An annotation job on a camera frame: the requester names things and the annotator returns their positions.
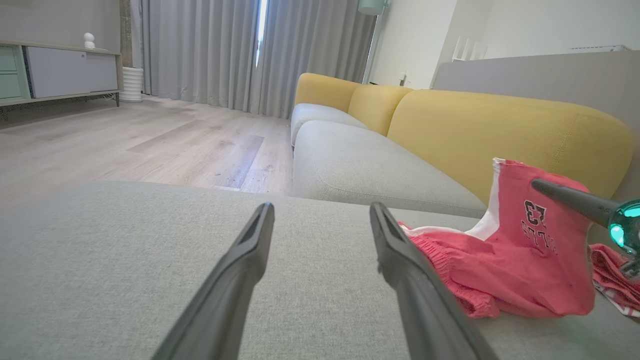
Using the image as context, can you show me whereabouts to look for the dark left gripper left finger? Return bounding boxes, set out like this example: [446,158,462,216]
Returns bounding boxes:
[152,202,276,360]

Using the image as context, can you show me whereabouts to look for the small yellow sofa backrest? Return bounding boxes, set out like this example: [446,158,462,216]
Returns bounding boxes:
[294,72,362,114]

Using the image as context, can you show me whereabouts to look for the red jersey with white trim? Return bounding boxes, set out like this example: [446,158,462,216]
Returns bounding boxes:
[590,243,640,319]

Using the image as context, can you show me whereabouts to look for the grey curtain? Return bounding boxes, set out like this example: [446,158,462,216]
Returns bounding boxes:
[131,0,261,114]
[248,0,379,120]

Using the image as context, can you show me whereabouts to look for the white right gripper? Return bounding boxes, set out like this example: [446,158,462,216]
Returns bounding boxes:
[531,178,640,279]

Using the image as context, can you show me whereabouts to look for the floor lamp with teal shade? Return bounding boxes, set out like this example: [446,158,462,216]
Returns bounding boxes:
[357,0,391,85]

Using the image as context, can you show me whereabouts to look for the white flat device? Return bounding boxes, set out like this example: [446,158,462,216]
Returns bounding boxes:
[569,44,632,54]

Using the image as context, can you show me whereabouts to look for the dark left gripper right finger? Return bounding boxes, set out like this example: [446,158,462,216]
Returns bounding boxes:
[369,202,501,360]

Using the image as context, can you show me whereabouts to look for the medium yellow sofa backrest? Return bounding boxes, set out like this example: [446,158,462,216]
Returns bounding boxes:
[347,83,415,137]

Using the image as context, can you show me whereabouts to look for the large grey sofa seat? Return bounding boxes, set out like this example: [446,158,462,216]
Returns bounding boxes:
[0,181,640,360]

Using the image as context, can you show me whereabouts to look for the low grey media cabinet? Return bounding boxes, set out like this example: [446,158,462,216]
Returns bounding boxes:
[0,41,122,109]

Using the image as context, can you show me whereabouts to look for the large yellow sofa backrest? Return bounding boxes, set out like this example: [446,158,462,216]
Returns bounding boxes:
[387,89,635,207]

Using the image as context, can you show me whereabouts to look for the white upright slatted object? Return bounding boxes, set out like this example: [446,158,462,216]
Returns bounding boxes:
[451,35,489,62]

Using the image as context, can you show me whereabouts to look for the red shorts with white stripe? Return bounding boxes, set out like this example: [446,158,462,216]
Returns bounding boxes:
[397,157,597,320]

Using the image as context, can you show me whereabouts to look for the white ribbed cylinder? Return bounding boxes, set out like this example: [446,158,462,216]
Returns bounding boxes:
[119,66,145,104]

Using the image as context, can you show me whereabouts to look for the grey sofa seat cushion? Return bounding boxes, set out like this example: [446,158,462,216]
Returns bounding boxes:
[290,103,371,149]
[292,120,489,219]

